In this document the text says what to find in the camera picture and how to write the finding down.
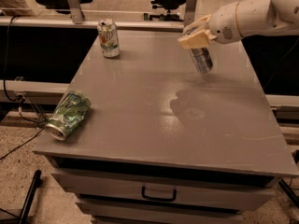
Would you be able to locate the metal railing frame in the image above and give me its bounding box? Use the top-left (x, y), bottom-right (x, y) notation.
top-left (0, 0), bottom-right (200, 33)

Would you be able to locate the grey drawer cabinet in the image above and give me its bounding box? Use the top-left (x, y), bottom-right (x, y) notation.
top-left (35, 31), bottom-right (298, 224)

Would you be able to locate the black stand leg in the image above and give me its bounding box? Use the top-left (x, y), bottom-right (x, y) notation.
top-left (0, 170), bottom-right (42, 224)

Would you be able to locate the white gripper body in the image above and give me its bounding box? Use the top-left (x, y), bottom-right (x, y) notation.
top-left (209, 2), bottom-right (241, 44)

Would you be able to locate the black drawer handle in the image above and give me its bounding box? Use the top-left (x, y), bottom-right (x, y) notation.
top-left (141, 186), bottom-right (177, 203)

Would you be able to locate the crushed green can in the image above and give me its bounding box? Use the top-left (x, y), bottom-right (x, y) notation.
top-left (45, 91), bottom-right (91, 141)

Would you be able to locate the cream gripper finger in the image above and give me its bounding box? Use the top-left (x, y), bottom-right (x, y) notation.
top-left (182, 14), bottom-right (213, 35)
top-left (178, 29), bottom-right (217, 49)

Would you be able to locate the white green soda can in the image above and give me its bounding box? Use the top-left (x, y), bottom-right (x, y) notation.
top-left (97, 19), bottom-right (120, 58)

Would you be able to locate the silver redbull can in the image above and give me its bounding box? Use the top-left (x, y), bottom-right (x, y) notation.
top-left (190, 48), bottom-right (213, 74)

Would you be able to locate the black cable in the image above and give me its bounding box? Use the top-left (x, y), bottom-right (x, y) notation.
top-left (0, 14), bottom-right (48, 161)

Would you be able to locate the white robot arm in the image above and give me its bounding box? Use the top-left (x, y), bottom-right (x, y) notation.
top-left (178, 0), bottom-right (299, 49)

